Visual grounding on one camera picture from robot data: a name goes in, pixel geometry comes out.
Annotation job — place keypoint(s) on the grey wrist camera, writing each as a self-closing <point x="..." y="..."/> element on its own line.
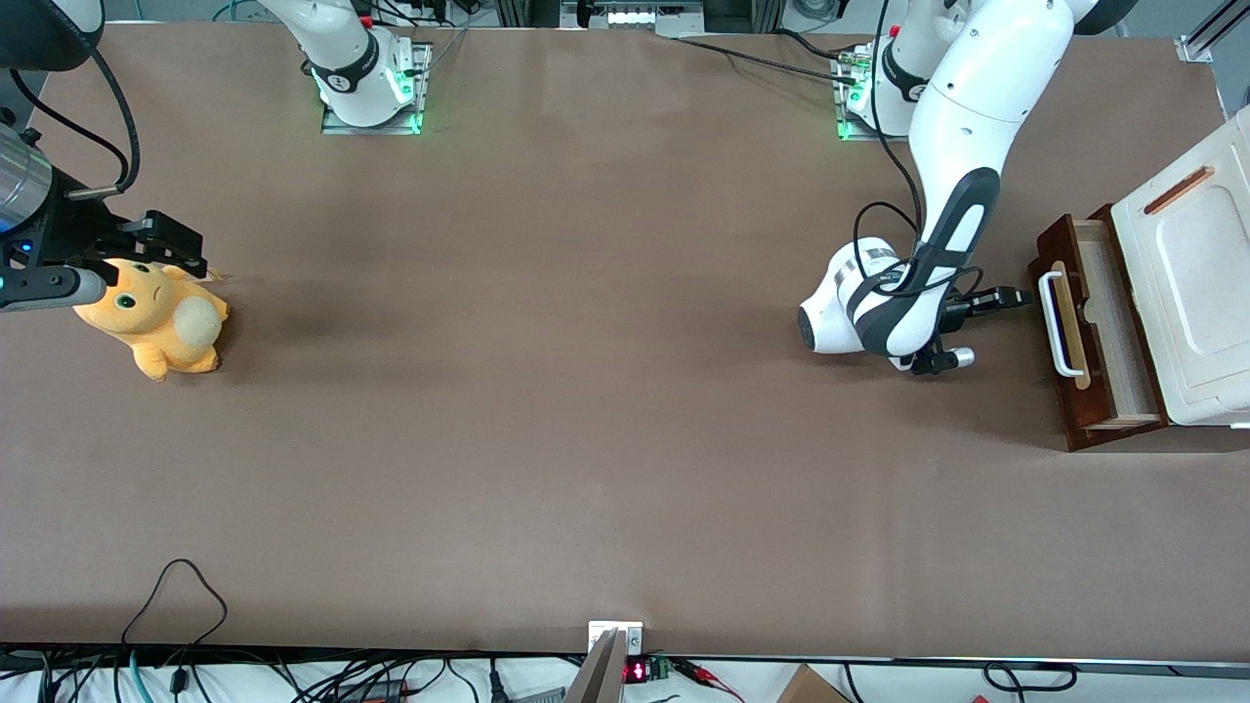
<point x="957" y="357"/>
<point x="49" y="290"/>

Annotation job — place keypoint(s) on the aluminium frame structure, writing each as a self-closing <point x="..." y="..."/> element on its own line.
<point x="742" y="12"/>

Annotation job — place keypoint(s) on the grey aluminium profile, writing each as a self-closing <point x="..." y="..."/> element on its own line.
<point x="598" y="679"/>

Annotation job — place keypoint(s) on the red led display module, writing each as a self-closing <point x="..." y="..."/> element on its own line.
<point x="637" y="672"/>

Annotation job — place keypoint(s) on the aluminium corner rail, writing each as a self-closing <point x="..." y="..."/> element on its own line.
<point x="1206" y="34"/>

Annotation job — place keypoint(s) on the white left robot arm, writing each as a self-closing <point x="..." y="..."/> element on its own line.
<point x="986" y="88"/>

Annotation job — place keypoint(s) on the brown wooden drawer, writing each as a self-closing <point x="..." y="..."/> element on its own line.
<point x="1113" y="332"/>

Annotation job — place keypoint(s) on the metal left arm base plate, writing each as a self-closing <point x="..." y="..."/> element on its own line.
<point x="859" y="135"/>

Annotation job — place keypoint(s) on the red black clip leads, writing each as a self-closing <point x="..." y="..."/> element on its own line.
<point x="703" y="674"/>

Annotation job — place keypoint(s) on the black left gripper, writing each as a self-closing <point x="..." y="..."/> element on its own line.
<point x="969" y="308"/>

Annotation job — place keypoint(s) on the white drawer cabinet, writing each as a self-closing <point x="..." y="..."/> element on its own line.
<point x="1201" y="293"/>

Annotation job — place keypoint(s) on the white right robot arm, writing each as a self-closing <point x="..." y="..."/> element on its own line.
<point x="352" y="59"/>

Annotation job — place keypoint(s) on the green circuit board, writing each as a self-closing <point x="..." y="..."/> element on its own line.
<point x="660" y="669"/>

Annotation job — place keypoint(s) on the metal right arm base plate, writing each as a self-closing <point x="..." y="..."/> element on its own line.
<point x="371" y="129"/>

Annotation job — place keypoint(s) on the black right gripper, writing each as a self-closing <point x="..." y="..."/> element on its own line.
<point x="70" y="232"/>

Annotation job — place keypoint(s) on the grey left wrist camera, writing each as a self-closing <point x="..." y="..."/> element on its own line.
<point x="957" y="357"/>

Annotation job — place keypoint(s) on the white mounting bracket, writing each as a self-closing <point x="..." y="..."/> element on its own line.
<point x="633" y="640"/>

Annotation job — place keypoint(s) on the tan wooden drawer strip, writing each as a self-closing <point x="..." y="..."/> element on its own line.
<point x="1074" y="342"/>

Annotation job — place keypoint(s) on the orange plush toy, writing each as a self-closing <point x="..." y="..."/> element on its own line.
<point x="156" y="327"/>

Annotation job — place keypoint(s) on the brown cardboard box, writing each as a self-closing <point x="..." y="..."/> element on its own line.
<point x="811" y="688"/>

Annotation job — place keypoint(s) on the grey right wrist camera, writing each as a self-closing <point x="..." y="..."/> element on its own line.
<point x="49" y="290"/>

